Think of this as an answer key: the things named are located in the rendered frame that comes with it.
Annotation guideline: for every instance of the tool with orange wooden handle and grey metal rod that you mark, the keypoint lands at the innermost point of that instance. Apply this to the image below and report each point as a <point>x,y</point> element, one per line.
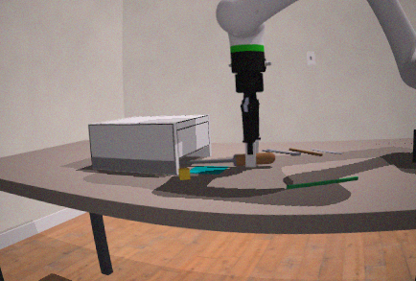
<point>238,159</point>

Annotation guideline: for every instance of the green thin rod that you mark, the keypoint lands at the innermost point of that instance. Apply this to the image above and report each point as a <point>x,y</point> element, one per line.
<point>322,182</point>

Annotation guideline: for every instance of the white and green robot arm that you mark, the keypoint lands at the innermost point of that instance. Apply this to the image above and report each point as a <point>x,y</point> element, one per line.
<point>241,17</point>

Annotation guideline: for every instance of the teal flat square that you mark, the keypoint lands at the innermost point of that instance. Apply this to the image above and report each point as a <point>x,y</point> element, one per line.
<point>213,170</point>

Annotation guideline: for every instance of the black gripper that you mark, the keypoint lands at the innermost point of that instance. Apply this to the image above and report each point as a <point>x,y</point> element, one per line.
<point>249,84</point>

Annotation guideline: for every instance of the small yellow block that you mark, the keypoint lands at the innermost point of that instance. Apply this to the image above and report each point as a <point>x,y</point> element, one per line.
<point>184,173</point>

